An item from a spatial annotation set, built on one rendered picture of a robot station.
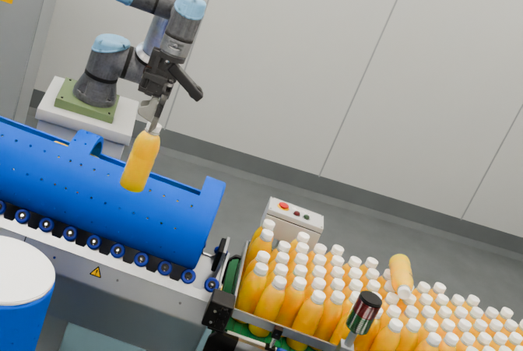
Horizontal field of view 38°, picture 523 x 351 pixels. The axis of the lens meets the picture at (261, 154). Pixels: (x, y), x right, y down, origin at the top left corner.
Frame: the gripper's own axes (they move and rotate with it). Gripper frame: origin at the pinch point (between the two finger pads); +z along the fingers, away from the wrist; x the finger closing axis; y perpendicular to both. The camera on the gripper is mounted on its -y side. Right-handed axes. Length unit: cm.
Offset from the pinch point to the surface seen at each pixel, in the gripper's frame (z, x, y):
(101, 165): 21.7, -15.0, 10.0
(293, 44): 15, -305, -68
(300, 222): 28, -43, -58
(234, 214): 120, -250, -68
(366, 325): 23, 22, -69
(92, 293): 61, -13, 0
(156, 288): 52, -12, -18
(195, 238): 30.1, -7.5, -22.5
